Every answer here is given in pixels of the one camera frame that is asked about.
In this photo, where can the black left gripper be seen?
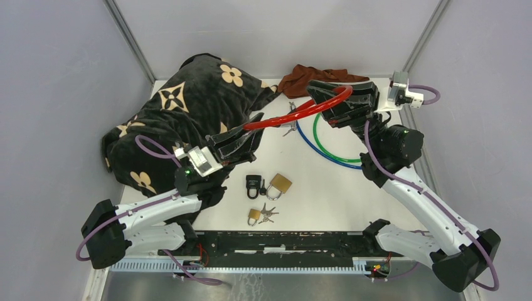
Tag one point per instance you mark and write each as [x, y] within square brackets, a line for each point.
[241, 152]

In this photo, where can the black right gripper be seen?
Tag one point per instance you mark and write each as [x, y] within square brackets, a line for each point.
[360, 103]

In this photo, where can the red cable lock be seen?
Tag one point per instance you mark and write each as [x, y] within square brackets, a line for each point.
[305, 110]

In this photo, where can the black padlock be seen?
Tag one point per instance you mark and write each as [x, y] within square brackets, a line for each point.
[253, 184]

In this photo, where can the small brass padlock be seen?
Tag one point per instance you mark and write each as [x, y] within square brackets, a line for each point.
[253, 217]

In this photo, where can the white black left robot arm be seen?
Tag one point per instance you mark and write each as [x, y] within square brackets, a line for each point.
[112, 232]

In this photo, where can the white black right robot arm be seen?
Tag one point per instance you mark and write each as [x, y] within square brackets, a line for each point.
[455, 250]

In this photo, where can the brown crumpled cloth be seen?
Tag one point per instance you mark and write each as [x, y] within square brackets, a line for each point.
[294, 84]

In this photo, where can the black floral patterned blanket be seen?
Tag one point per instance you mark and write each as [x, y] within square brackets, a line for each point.
[207, 96]

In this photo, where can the small padlock keys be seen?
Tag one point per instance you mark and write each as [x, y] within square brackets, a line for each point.
[267, 214]

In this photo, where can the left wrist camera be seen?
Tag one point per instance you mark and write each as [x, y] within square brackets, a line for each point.
[203, 161]

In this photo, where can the green cable lock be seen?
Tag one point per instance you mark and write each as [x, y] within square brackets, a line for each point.
[324, 150]

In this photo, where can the blue cable lock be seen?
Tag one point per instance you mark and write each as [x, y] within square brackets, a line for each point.
[315, 148]

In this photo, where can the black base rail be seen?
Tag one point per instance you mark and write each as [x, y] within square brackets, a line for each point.
[277, 249]

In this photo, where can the white slotted cable duct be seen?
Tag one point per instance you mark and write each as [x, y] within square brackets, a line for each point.
[166, 265]

